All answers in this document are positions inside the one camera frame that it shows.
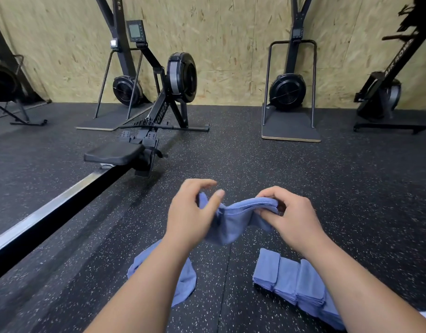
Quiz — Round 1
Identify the black fan bike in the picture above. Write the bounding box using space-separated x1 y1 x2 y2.
0 13 53 127

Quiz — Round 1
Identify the person's left forearm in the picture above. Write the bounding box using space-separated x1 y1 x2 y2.
84 235 196 333

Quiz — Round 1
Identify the black ski trainer wooden-edged platform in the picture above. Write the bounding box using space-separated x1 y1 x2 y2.
261 0 322 143

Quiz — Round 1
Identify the black rowing machine with rail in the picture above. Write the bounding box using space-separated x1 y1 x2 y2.
0 20 210 283

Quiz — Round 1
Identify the black upright exercise machine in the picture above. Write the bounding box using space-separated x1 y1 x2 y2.
352 0 426 134

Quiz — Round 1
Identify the black ski trainer grey platform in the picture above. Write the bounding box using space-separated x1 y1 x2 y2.
76 0 155 132

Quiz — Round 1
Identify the plain blue towel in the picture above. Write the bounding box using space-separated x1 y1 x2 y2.
198 191 282 246

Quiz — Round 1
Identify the person's right forearm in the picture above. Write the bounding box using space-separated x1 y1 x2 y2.
307 235 426 333

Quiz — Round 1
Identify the person's right hand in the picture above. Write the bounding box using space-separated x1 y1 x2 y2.
256 185 331 255

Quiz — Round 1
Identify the blue towel pile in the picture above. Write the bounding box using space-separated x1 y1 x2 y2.
126 239 198 307

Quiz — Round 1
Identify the person's left hand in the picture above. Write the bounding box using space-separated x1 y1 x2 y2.
164 179 226 253

